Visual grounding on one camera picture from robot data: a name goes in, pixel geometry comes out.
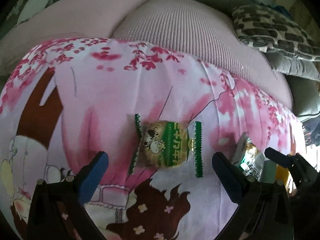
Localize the yellow soft bread packet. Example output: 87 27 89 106
276 165 290 188

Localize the round green cookie packet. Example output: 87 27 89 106
128 114 203 178

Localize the person's hand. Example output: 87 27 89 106
288 189 297 197

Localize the teal rimmed white tray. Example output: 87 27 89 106
259 160 277 184

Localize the green white cracker packet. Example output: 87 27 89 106
231 132 265 181

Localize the grey cushion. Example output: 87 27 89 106
265 53 319 82

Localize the pink cartoon girl cloth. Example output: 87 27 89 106
1 38 305 239

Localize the black white patterned pillow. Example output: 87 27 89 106
232 5 319 62

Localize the pink knitted sofa cover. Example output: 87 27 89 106
1 0 293 108

